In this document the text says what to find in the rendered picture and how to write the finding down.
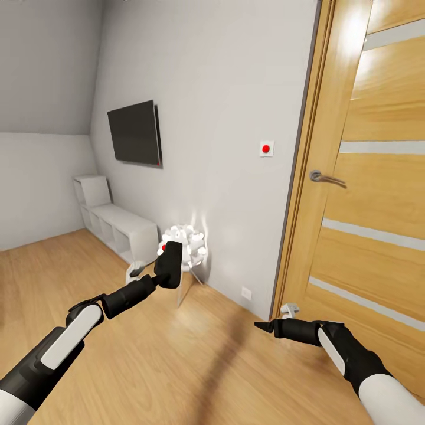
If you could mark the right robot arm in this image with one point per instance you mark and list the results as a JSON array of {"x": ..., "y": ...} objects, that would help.
[{"x": 384, "y": 398}]

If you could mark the digital camera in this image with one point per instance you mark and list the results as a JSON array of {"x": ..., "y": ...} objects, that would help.
[{"x": 170, "y": 261}]

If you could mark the wall socket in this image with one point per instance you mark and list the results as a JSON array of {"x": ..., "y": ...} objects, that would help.
[{"x": 246, "y": 293}]

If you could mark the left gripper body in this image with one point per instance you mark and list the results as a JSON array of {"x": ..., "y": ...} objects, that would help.
[{"x": 137, "y": 291}]

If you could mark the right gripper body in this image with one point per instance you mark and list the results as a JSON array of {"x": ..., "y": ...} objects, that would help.
[{"x": 289, "y": 328}]

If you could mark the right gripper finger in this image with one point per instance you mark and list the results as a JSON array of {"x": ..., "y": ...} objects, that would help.
[{"x": 266, "y": 326}]

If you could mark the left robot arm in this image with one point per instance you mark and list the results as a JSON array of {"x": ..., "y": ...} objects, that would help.
[{"x": 28, "y": 384}]

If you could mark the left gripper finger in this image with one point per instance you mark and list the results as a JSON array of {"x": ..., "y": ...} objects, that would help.
[{"x": 159, "y": 278}]

